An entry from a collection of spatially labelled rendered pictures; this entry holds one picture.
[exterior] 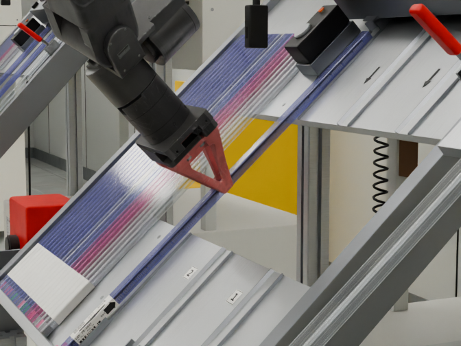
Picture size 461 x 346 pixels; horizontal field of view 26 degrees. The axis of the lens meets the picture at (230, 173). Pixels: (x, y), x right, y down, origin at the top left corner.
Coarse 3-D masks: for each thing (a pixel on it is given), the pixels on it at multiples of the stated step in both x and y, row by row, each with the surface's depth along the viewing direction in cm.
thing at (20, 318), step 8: (0, 296) 130; (8, 304) 126; (8, 312) 123; (16, 312) 121; (16, 320) 120; (24, 320) 118; (24, 328) 116; (32, 328) 114; (32, 336) 112; (40, 336) 111; (40, 344) 109; (48, 344) 108
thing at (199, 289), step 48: (144, 240) 118; (192, 240) 109; (96, 288) 117; (144, 288) 108; (192, 288) 100; (240, 288) 94; (288, 288) 88; (48, 336) 115; (96, 336) 107; (144, 336) 99; (192, 336) 93; (240, 336) 87
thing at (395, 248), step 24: (456, 168) 65; (432, 192) 65; (456, 192) 64; (408, 216) 64; (432, 216) 64; (408, 240) 63; (384, 264) 63; (360, 288) 62; (336, 312) 61; (312, 336) 61
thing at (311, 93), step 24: (360, 48) 117; (336, 72) 116; (312, 96) 115; (288, 120) 114; (264, 144) 113; (240, 168) 112; (216, 192) 111; (192, 216) 110; (168, 240) 110; (144, 264) 109; (120, 288) 108
